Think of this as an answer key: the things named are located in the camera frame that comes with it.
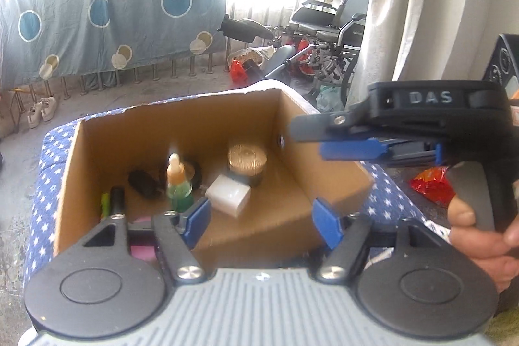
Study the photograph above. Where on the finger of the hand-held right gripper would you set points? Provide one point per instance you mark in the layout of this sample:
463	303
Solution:
348	149
324	127

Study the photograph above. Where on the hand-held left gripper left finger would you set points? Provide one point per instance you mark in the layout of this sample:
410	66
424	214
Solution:
198	220

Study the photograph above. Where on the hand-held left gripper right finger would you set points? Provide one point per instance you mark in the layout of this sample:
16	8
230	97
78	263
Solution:
326	222

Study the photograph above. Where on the green dropper bottle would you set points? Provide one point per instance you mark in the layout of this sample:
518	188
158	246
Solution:
178	192

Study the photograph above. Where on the white charger plug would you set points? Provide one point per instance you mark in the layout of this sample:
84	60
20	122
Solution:
227	196

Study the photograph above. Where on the black tape roll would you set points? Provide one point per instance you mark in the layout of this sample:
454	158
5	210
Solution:
196	175

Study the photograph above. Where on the brown cardboard box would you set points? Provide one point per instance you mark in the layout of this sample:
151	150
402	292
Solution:
259	226

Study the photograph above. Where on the pink plastic lid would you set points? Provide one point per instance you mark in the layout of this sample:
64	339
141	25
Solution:
142	252

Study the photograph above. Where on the black oval key fob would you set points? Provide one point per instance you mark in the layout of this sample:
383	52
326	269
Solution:
144	184

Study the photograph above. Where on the black jar with gold lid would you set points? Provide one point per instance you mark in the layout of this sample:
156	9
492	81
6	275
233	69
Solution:
247	163

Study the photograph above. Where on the green toy pen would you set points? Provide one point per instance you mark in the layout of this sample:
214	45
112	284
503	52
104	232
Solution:
105	204

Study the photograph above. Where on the person's right hand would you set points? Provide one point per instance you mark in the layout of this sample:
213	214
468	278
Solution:
482	252

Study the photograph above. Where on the light plastic bag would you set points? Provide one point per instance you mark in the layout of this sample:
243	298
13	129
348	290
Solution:
330	98

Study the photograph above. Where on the grey cylindrical cushion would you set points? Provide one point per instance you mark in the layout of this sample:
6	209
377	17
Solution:
277	62

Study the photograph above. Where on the red orange plastic bag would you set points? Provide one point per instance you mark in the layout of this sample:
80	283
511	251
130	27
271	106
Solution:
432	186

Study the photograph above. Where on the cream window curtain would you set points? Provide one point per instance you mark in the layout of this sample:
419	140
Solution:
425	5

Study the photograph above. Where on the folding wheelchair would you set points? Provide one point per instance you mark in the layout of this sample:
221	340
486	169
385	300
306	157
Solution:
324	30

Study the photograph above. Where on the small red bag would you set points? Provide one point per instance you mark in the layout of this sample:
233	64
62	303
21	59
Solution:
238	72

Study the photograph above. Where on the black padded cushion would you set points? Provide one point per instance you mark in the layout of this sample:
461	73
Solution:
243	30

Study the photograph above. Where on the blue white star blanket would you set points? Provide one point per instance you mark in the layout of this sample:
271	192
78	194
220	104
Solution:
44	175

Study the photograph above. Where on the white shoe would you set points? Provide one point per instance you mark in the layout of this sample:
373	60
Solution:
48	109
34	117

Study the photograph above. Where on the grey hanging sheet with circles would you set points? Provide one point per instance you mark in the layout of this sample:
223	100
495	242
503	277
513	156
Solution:
121	34

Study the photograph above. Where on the yellow wooden frame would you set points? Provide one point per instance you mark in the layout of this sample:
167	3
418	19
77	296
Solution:
20	98

